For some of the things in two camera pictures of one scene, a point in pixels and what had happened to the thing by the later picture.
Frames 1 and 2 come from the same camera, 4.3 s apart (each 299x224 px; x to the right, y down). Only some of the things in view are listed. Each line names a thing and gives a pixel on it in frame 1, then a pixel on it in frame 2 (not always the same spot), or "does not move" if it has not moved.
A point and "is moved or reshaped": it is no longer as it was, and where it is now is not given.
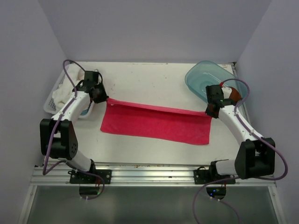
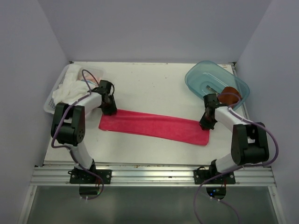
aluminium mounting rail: x=58 y=174 does not move
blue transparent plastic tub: x=202 y=74 does not move
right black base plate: x=203 y=177 does not move
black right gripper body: x=211 y=114 to x=207 y=122
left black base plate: x=76 y=178 does not move
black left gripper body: x=102 y=95 to x=110 y=107
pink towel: x=156 y=122 is moved or reshaped
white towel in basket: x=62 y=92 does not move
